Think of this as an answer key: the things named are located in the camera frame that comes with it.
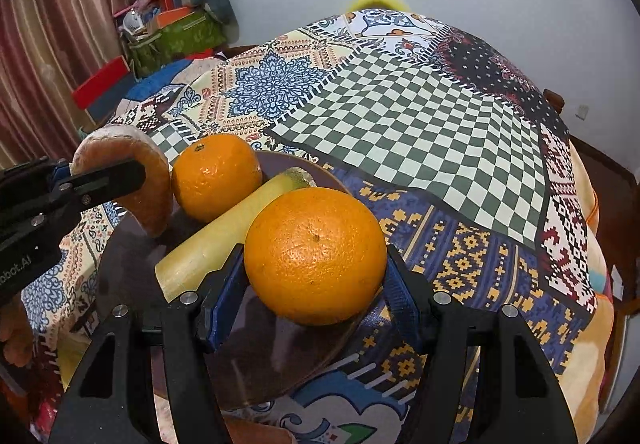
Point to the person's left hand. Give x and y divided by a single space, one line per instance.
12 339

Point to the white paper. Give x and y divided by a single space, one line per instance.
615 284

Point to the orange blanket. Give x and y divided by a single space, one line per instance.
595 349

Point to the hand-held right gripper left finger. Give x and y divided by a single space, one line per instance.
227 294

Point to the dark purple plate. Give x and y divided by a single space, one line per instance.
280 354

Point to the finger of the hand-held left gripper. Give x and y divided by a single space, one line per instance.
107 181

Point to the large orange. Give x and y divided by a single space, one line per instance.
315 256

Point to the orange box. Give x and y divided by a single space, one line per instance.
172 17

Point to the green storage bag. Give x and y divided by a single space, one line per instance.
185 37

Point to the pale yellow banana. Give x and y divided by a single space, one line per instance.
220 234

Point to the wooden chair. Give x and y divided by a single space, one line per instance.
555 102

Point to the small orange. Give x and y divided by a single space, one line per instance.
215 179

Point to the patchwork patterned tablecloth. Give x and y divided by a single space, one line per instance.
400 124

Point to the white wall outlet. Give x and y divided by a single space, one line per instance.
582 112

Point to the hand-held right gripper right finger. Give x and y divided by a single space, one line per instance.
402 294

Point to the glazed brown doughnut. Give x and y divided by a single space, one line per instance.
152 189

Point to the striped pink curtain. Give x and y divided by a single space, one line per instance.
60 24

